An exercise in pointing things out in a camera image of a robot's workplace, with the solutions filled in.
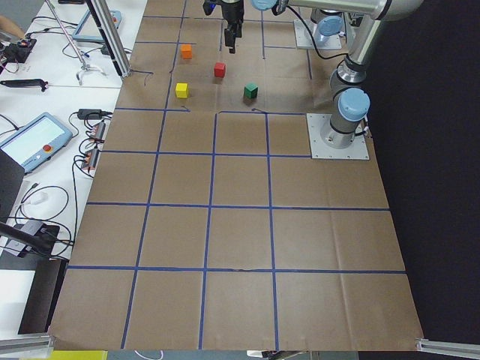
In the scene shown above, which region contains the black power adapter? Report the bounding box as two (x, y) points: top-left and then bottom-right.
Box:
(76, 109), (102, 120)

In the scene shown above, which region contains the teach pendant with screen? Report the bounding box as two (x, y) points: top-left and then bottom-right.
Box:
(1, 112), (73, 174)

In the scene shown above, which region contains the yellow wooden block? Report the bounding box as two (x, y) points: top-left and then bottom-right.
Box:
(175, 82), (189, 99)

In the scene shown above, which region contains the orange wooden block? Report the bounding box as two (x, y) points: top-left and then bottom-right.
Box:
(180, 43), (193, 59)

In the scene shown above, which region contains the green wooden block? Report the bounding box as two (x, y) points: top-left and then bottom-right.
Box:
(243, 82), (259, 99)

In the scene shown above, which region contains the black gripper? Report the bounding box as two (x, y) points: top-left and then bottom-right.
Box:
(220, 0), (244, 54)

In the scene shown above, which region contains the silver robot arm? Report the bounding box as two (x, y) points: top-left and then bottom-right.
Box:
(313, 15), (386, 149)
(202, 1), (422, 64)

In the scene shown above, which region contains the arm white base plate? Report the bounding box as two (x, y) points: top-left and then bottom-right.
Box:
(293, 19), (342, 50)
(306, 113), (369, 161)

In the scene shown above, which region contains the red wooden block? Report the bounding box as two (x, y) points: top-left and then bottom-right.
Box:
(214, 62), (227, 78)

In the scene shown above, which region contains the aluminium frame post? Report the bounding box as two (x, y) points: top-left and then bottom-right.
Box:
(86, 0), (131, 79)

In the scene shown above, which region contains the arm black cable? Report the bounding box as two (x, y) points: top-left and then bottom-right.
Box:
(288, 3), (352, 61)

